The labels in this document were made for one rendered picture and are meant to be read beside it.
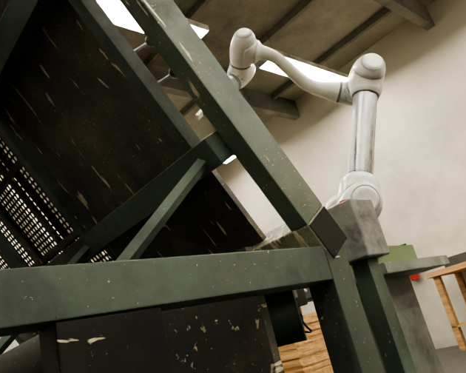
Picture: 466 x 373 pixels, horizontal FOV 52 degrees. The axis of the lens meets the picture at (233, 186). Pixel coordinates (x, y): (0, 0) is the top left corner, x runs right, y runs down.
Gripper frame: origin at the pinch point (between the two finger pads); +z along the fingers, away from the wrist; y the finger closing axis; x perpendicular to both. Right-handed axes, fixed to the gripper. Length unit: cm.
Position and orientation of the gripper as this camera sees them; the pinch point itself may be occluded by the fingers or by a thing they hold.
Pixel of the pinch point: (201, 113)
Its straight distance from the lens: 211.7
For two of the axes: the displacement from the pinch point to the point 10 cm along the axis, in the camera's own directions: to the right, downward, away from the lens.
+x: -0.2, -6.7, -7.4
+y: -8.5, -3.8, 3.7
